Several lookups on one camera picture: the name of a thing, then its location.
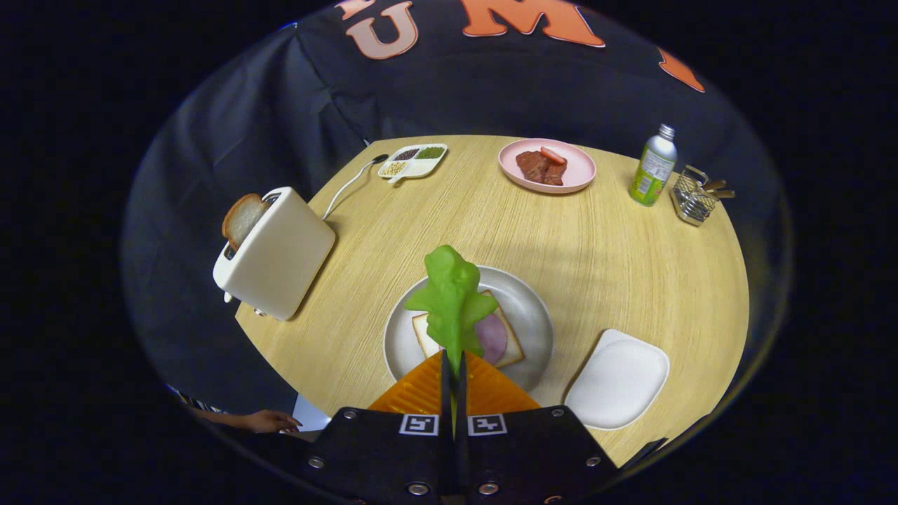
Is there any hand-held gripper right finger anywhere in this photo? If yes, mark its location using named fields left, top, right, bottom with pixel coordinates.
left=455, top=351, right=621, bottom=505

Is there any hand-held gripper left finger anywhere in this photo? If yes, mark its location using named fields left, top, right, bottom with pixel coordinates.
left=300, top=351, right=451, bottom=505

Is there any green lettuce leaf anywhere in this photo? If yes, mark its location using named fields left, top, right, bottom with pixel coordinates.
left=403, top=244, right=500, bottom=436

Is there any toasted bread slice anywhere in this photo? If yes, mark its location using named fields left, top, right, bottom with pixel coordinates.
left=222, top=193, right=271, bottom=252

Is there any white bread slice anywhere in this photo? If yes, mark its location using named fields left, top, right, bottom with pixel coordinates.
left=411, top=289, right=525, bottom=369

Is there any pink ham slice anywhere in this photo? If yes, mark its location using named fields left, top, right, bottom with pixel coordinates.
left=474, top=312, right=509, bottom=365

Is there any grey round plate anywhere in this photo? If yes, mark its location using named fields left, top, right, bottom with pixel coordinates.
left=383, top=265, right=555, bottom=393

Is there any white paper sheet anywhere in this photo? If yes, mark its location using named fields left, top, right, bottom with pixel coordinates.
left=291, top=394, right=332, bottom=433

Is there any white square plate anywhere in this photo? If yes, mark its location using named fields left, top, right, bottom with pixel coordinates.
left=563, top=328, right=671, bottom=431

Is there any cream toaster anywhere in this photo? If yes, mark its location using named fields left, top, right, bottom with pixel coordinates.
left=213, top=186, right=337, bottom=322

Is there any white divided condiment dish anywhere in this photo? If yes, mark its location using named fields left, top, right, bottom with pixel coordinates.
left=377, top=143, right=449, bottom=185

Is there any striped clothing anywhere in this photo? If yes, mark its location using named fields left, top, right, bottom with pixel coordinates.
left=168, top=384, right=225, bottom=415

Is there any pink round plate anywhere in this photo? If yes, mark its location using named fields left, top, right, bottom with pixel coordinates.
left=498, top=138, right=597, bottom=195

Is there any green label bottle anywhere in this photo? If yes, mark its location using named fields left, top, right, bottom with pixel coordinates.
left=629, top=124, right=678, bottom=207

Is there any white toaster cable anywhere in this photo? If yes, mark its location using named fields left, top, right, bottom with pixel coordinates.
left=321, top=154, right=390, bottom=222

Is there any metal wire basket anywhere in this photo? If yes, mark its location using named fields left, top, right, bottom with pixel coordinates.
left=669, top=165, right=723, bottom=227

